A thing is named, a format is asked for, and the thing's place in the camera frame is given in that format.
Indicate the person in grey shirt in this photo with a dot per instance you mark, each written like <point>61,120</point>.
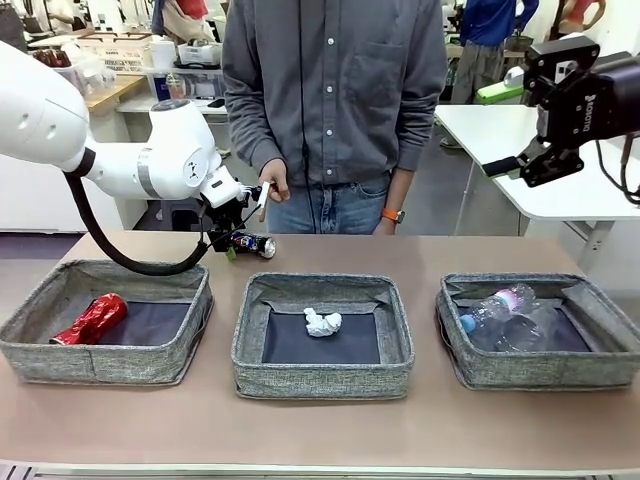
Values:
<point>330,75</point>

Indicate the clear plastic bottle blue cap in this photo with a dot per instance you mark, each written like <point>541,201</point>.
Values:
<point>505,302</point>

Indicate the small clear bottle brown liquid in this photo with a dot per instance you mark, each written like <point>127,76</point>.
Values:
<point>176,90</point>

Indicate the white labelled container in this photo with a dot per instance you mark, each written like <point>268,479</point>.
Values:
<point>200,54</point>

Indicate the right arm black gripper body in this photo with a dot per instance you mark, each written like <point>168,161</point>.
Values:
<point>610,100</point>

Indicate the dark blue soda can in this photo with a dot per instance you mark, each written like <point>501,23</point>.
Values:
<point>257,244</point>

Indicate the person's right forearm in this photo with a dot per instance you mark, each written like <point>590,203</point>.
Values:
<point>250,145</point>

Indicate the wooden top side table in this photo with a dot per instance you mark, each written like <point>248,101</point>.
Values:
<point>115,90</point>

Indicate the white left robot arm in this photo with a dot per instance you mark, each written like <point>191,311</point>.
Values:
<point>40,120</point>

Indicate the white paper ball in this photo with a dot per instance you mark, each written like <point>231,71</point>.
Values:
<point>322,324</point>

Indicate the orange wrist watch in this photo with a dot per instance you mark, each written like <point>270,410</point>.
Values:
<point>395,216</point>

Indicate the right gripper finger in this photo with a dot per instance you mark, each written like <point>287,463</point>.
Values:
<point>500,168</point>
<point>500,91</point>

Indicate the white work table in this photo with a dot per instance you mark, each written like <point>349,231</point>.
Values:
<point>550,200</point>

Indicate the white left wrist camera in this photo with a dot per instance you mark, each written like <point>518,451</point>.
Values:
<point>264,194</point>

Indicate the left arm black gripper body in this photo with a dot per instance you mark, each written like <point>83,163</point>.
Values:
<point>225,215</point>

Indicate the crushed red soda can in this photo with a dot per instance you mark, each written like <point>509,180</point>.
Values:
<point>100,315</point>

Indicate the person's left hand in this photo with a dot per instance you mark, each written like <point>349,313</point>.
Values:
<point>387,228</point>

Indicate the cream plastic crate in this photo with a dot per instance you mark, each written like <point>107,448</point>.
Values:
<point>120,50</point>

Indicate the clear plastic storage box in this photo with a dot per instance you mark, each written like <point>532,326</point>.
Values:
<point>95,75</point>

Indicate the person's right hand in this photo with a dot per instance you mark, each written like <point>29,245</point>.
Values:
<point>276,180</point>

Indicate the dark blue cup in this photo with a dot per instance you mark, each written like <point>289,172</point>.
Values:
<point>163,90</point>

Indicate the pack of brown bottles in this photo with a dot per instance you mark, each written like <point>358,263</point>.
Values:
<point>52,57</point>

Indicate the clear plastic cup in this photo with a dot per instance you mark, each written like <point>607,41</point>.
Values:
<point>525,330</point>

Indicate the grey fabric basket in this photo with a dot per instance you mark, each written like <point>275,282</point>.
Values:
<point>320,380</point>
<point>525,372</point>
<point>125,367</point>

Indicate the mannequin in red top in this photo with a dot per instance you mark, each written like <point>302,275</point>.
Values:
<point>570,20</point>

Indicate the white plastic jar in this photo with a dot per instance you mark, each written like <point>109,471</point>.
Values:
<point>162,55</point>

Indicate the person's left forearm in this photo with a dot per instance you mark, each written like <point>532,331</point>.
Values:
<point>415,145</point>

